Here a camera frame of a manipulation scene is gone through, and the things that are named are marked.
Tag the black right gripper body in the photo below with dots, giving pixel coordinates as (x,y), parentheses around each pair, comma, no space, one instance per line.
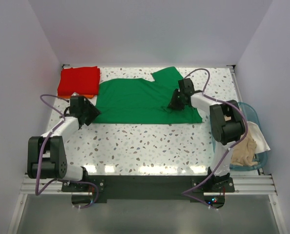
(176,102)

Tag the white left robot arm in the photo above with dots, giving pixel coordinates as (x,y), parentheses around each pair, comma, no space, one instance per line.
(46,156)

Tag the aluminium frame rail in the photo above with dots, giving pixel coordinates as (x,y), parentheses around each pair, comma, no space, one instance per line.
(243,184)

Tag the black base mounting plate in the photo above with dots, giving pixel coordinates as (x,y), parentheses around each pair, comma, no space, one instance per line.
(101,189)

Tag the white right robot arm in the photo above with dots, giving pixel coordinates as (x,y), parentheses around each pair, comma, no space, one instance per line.
(227,124)

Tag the green t shirt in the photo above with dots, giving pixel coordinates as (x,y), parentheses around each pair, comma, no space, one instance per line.
(140,101)

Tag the folded red t shirt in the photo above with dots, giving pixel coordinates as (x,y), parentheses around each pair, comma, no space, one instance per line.
(82,80)

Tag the folded orange t shirt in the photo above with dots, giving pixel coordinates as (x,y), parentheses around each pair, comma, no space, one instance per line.
(69,96)

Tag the beige t shirt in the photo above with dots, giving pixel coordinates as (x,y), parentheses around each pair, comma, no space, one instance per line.
(244,152)

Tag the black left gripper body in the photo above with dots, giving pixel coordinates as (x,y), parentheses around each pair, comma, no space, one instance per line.
(90,111)

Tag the clear blue plastic bin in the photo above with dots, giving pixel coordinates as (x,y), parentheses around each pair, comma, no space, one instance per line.
(253,114)

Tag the white t shirt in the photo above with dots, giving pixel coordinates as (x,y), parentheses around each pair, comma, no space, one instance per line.
(258,137)

